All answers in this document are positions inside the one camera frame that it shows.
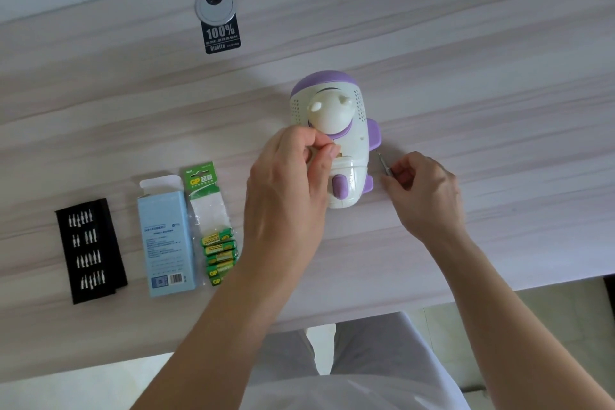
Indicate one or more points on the black bit holder tray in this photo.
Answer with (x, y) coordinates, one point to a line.
(110, 270)

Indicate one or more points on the person's left forearm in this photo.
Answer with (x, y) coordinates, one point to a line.
(216, 337)

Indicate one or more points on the clear battery blister pack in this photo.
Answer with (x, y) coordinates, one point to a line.
(209, 208)

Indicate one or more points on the white shirt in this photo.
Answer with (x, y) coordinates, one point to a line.
(355, 393)

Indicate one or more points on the person's right thumb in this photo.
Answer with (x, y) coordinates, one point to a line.
(394, 191)

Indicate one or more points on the white and purple robot toy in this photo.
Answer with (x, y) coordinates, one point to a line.
(353, 136)

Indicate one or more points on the black sticker label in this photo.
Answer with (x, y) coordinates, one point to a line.
(221, 35)

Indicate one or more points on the light blue cardboard box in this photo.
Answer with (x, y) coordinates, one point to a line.
(166, 241)

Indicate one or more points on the thin silver screwdriver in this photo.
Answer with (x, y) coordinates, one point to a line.
(383, 162)

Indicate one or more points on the person's left thumb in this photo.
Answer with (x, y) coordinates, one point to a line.
(329, 164)

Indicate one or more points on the light grey trousers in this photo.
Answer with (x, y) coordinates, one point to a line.
(374, 347)

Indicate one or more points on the person's right hand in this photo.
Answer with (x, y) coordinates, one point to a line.
(430, 198)

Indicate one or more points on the person's left hand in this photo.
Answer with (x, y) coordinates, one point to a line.
(283, 198)

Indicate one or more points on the set of silver screwdriver bits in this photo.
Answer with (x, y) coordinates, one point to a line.
(86, 248)

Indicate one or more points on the person's right forearm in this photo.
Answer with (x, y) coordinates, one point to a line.
(514, 328)

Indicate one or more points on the green and yellow battery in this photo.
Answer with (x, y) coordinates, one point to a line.
(219, 269)
(217, 236)
(216, 280)
(221, 258)
(220, 248)

